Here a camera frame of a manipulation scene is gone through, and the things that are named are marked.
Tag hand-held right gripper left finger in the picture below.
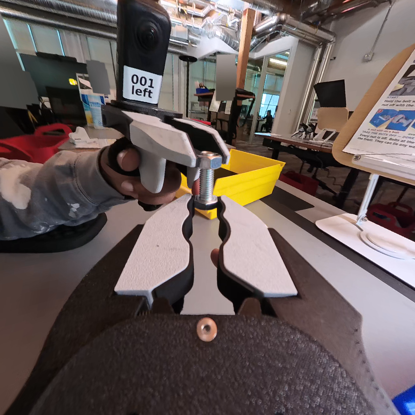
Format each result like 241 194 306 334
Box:
113 193 196 307

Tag white crumpled paper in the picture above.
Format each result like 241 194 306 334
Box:
68 126 116 148

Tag person's left hand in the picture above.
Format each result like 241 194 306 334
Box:
101 146 201 207

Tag person's left forearm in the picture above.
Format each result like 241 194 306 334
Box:
0 147 130 241

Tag yellow plastic bin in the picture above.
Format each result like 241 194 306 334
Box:
175 147 286 220

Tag printed instruction sheet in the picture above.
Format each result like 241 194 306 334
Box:
342 49 415 156

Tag black wrist rest pad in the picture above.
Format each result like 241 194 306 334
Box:
0 212 108 254

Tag wooden document stand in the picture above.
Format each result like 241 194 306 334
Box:
315 44 415 289

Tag spare hand-held gripper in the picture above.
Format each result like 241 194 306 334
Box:
292 123 317 140

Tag blue plastic bin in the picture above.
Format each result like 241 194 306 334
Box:
392 386 415 415

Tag red plastic crate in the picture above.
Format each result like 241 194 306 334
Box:
0 123 74 164

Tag wooden edged desk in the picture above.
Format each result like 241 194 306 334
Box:
254 132 334 208

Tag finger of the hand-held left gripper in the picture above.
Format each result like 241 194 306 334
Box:
173 117 231 185
125 111 198 168

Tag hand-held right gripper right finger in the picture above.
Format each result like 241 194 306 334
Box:
216 195 299 308

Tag blue white package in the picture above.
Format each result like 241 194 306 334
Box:
79 92 109 129

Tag silver hex nut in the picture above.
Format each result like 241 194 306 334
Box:
194 195 220 210

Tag black panel on wooden stand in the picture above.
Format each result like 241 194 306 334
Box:
314 79 349 134

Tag silver hex bolt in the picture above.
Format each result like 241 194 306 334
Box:
195 151 223 201

